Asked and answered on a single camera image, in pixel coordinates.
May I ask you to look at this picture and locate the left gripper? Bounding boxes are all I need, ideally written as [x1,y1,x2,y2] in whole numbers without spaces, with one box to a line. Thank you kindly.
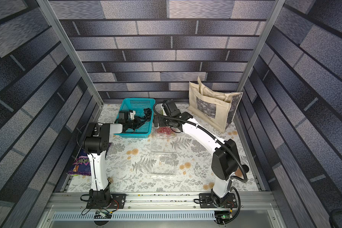
[125,115,146,129]

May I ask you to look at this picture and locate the teal plastic basket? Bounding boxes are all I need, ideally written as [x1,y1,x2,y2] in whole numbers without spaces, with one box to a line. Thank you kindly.
[115,98,155,138]

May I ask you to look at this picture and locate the clear clamshell container back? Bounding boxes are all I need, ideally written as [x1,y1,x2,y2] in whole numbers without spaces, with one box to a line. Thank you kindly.
[150,152,178,176]

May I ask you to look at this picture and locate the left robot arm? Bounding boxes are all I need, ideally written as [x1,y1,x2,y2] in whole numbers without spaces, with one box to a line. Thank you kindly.
[81,108,153,209]

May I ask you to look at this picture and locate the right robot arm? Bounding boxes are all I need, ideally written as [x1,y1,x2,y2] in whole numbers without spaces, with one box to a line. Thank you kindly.
[153,100,248,208]

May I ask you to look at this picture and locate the black grape bunch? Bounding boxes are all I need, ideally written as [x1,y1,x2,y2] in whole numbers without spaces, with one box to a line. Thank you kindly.
[143,108,153,122]

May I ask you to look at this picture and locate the floral tablecloth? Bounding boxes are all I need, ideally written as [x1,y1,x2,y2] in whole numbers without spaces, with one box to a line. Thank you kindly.
[66,103,249,192]

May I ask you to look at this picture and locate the beige canvas tote bag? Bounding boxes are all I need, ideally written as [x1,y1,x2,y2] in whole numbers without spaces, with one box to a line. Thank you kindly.
[188,79,243,133]

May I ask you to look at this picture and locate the purple snack bag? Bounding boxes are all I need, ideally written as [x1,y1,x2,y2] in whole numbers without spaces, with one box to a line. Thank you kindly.
[67,149,91,176]

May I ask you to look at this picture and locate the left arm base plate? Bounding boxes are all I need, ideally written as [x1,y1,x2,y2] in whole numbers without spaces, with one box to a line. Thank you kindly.
[86,193,127,210]

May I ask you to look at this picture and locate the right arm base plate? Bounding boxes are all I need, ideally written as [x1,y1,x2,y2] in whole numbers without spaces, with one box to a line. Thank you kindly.
[195,193,238,209]

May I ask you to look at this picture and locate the black corrugated cable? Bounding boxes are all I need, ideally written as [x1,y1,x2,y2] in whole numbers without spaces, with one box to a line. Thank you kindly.
[152,102,249,226]

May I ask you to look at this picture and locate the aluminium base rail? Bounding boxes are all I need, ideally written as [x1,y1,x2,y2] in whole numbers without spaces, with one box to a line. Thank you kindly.
[37,192,286,228]

